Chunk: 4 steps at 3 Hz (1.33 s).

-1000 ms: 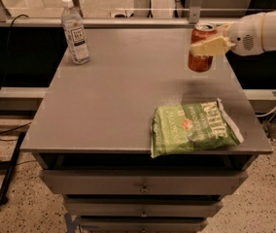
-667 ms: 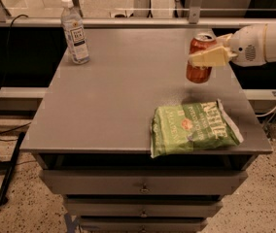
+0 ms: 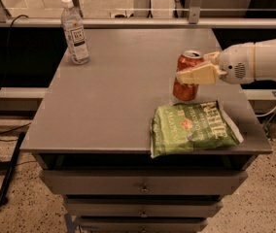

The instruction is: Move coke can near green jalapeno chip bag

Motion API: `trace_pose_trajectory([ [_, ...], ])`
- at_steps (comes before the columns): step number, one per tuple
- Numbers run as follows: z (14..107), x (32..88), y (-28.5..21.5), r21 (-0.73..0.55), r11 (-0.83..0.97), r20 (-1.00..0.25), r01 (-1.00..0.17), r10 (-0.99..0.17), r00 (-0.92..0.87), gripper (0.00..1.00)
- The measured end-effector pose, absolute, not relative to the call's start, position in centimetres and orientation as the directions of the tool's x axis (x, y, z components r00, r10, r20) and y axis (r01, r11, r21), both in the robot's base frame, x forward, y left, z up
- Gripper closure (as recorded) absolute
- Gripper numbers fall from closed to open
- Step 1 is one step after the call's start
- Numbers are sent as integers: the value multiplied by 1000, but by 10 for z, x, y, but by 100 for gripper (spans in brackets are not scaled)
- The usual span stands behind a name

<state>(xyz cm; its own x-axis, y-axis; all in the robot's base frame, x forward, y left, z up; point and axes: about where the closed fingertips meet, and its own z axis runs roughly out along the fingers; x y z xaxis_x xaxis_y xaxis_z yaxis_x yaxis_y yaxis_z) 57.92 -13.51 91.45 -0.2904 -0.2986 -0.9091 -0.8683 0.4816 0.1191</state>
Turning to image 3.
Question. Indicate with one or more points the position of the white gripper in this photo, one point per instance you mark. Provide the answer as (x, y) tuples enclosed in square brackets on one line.
[(236, 63)]

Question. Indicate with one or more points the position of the red coke can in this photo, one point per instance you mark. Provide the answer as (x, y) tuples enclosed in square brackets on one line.
[(184, 88)]

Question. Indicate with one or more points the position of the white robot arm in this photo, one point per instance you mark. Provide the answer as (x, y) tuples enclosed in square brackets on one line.
[(264, 61)]

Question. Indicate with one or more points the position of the green jalapeno chip bag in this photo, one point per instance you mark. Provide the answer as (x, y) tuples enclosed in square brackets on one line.
[(182, 128)]

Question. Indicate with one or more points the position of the grey drawer cabinet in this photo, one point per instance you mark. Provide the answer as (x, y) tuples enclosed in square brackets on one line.
[(98, 116)]

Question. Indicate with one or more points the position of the clear plastic water bottle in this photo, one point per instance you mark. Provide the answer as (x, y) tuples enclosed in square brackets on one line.
[(74, 32)]

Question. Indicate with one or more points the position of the middle grey drawer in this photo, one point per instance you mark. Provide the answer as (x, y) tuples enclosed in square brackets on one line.
[(142, 207)]

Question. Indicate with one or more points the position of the grey drawer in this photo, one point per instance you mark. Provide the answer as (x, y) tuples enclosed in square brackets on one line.
[(142, 225), (143, 182), (142, 207)]

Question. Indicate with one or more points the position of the top grey drawer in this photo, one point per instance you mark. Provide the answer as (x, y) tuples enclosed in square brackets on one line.
[(143, 182)]

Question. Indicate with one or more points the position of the bottom grey drawer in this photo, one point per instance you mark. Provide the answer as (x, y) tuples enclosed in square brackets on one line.
[(142, 225)]

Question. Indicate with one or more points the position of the metal railing bar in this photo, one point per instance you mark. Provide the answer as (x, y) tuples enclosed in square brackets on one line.
[(208, 22)]

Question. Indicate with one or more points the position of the black stand leg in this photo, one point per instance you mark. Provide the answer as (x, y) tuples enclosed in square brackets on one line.
[(11, 165)]

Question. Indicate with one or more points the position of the metal bracket post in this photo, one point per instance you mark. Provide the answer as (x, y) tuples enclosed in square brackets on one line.
[(194, 11)]

